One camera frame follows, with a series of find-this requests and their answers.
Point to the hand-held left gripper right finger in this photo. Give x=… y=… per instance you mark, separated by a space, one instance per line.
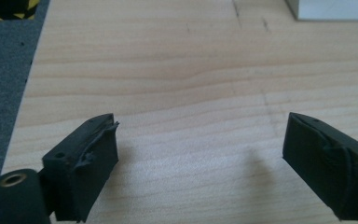
x=329 y=165

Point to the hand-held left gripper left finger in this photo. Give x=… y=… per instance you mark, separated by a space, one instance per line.
x=74 y=174

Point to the grey metal expandable bookend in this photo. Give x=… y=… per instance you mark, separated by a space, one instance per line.
x=338 y=9

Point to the yellow black striped stand base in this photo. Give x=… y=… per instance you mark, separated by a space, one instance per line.
x=0 y=7

